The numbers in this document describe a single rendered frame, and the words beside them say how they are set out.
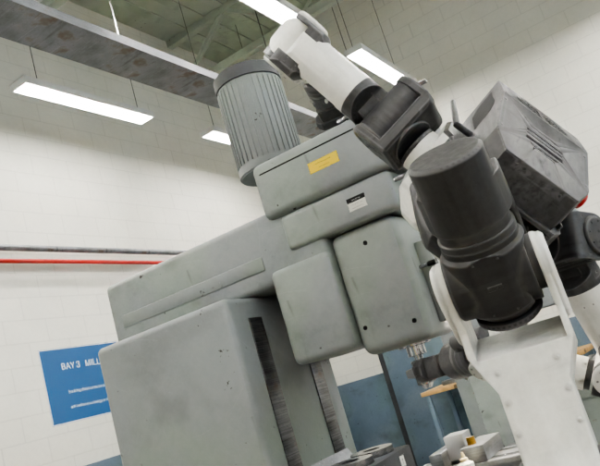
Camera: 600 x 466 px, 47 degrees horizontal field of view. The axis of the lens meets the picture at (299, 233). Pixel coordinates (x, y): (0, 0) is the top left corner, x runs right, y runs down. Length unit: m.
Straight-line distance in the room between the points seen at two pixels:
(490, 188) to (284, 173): 0.92
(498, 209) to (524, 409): 0.29
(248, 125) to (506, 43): 7.03
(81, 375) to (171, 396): 4.63
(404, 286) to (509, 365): 0.66
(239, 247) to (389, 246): 0.44
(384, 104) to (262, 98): 0.68
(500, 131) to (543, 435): 0.48
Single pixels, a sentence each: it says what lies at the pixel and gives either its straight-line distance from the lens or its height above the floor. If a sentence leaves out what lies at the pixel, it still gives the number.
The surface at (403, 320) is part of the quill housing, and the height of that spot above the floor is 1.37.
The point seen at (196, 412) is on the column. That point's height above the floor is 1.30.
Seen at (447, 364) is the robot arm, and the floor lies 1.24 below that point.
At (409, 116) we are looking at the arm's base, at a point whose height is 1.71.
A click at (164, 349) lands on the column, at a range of 1.94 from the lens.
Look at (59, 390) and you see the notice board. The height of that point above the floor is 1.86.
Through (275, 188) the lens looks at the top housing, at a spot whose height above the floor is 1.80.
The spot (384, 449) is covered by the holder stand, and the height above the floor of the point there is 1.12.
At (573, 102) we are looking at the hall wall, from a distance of 8.47.
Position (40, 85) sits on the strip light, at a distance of 6.31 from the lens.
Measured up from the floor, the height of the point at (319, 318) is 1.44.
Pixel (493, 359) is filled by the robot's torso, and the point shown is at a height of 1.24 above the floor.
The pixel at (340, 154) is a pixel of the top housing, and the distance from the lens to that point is 1.75.
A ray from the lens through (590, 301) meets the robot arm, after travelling 1.50.
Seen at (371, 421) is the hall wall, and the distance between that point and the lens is 9.20.
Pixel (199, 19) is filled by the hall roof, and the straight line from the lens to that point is 9.48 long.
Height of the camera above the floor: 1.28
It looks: 12 degrees up
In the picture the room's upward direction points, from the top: 17 degrees counter-clockwise
